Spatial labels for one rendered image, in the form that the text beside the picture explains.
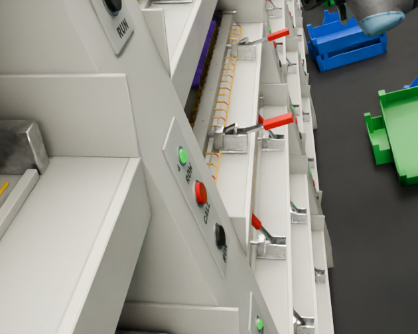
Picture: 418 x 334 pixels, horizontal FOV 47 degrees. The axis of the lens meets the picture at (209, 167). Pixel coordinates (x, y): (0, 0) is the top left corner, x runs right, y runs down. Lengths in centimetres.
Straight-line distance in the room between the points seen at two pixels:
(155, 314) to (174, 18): 26
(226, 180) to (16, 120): 31
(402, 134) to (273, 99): 69
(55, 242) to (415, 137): 147
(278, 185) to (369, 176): 83
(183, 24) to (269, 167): 46
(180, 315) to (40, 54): 21
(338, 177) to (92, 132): 142
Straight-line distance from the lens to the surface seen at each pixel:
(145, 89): 30
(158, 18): 34
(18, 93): 27
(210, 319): 37
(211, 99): 65
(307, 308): 88
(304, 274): 93
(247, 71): 78
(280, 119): 57
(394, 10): 118
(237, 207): 51
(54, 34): 25
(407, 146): 162
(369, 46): 232
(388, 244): 141
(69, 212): 25
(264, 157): 89
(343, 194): 158
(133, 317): 38
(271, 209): 78
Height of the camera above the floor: 102
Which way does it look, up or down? 32 degrees down
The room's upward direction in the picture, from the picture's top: 23 degrees counter-clockwise
